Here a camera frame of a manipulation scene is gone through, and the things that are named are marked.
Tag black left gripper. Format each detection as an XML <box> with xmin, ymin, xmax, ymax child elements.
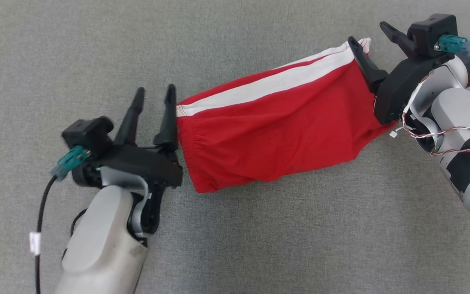
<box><xmin>72</xmin><ymin>84</ymin><xmax>184</xmax><ymax>188</ymax></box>

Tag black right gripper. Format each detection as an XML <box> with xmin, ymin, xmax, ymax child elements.
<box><xmin>347</xmin><ymin>21</ymin><xmax>456</xmax><ymax>125</ymax></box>

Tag red white-striped shorts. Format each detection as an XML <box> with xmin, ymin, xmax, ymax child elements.
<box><xmin>176</xmin><ymin>38</ymin><xmax>399</xmax><ymax>193</ymax></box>

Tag grey fabric sofa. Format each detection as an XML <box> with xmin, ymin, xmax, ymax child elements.
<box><xmin>0</xmin><ymin>0</ymin><xmax>470</xmax><ymax>294</ymax></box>

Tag red and white thin wires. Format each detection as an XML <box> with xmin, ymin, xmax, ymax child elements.
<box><xmin>389</xmin><ymin>110</ymin><xmax>470</xmax><ymax>156</ymax></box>

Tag white cable label tag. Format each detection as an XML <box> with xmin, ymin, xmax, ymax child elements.
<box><xmin>29</xmin><ymin>232</ymin><xmax>41</xmax><ymax>256</ymax></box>

